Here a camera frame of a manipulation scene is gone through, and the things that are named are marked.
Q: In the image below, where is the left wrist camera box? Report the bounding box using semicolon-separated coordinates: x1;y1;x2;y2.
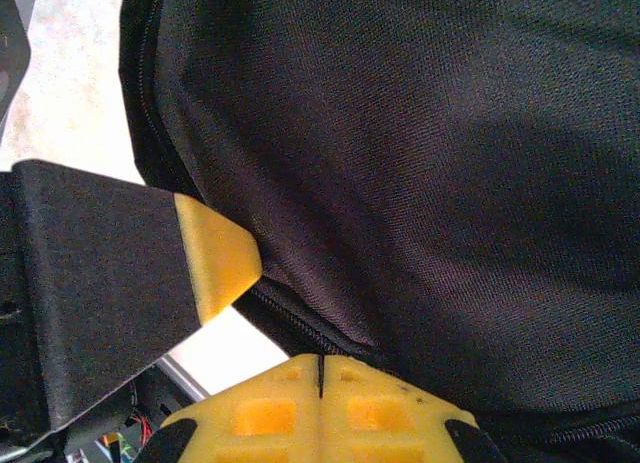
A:
0;0;32;122

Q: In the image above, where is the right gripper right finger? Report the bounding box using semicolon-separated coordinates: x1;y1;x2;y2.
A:
318;355;507;463

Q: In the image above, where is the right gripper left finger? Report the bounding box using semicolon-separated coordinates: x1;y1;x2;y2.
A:
132;354;322;463

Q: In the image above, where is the black fabric backpack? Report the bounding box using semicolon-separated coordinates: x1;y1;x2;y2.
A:
118;0;640;463

